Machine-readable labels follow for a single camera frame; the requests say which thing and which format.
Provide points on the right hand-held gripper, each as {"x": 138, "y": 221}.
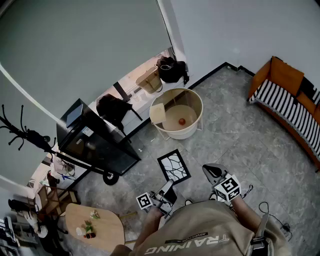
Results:
{"x": 227, "y": 188}

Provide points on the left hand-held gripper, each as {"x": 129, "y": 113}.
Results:
{"x": 160, "y": 203}

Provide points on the black white patterned frame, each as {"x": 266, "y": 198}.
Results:
{"x": 175, "y": 167}

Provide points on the person's right forearm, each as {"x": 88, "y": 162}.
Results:
{"x": 246, "y": 212}

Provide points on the person's left forearm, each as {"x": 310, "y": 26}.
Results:
{"x": 151, "y": 222}

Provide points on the round wooden table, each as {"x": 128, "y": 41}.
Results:
{"x": 185, "y": 110}

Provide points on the person's beige shirt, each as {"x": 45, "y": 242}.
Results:
{"x": 200, "y": 225}

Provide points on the black coat rack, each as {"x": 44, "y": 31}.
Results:
{"x": 111, "y": 178}
{"x": 12, "y": 96}

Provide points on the small orange fruit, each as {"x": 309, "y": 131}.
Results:
{"x": 181, "y": 121}

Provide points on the light wooden side table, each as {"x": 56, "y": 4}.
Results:
{"x": 107, "y": 225}

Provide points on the small flower sprig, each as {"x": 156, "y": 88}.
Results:
{"x": 88, "y": 227}

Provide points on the small dark bottle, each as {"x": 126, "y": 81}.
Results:
{"x": 90, "y": 235}

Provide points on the black backpack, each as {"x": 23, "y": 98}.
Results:
{"x": 112, "y": 108}

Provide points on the clear glass cup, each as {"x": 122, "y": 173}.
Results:
{"x": 136, "y": 97}

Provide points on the small white cup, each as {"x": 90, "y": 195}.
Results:
{"x": 79, "y": 231}

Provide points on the black white striped blanket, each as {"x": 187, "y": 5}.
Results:
{"x": 280, "y": 100}

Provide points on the white plastic bag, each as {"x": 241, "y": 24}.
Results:
{"x": 63, "y": 166}

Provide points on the wooden chair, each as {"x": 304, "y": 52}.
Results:
{"x": 58, "y": 200}

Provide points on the beige tote bag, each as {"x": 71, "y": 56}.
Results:
{"x": 150, "y": 81}

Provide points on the black duffel bag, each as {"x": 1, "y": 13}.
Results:
{"x": 171, "y": 70}

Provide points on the orange sofa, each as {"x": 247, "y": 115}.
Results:
{"x": 285, "y": 72}

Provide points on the dark hanging bag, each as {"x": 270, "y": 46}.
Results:
{"x": 37, "y": 140}

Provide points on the wide grey roller blind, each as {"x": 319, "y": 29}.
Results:
{"x": 87, "y": 50}

